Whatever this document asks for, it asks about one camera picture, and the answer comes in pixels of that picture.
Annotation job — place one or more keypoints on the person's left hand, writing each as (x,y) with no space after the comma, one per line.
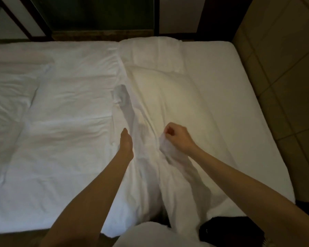
(126,146)

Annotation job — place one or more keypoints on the person's white shirt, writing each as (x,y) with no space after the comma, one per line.
(149,236)

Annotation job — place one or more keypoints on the tan padded headboard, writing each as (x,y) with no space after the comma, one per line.
(285,61)

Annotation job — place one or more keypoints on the dark green glass panel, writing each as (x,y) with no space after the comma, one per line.
(92,12)

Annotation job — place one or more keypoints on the white duvet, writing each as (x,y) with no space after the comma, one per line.
(72,105)

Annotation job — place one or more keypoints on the person's dark trousers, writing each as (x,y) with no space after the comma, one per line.
(229,234)

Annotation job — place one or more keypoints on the white sheeted bed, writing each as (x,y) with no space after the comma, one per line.
(234,87)

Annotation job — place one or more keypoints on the person's right hand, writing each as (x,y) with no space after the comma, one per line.
(180,138)

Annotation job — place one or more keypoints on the person's left forearm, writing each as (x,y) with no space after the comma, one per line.
(92,203)

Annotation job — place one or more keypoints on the person's right forearm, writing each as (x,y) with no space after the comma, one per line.
(247,192)

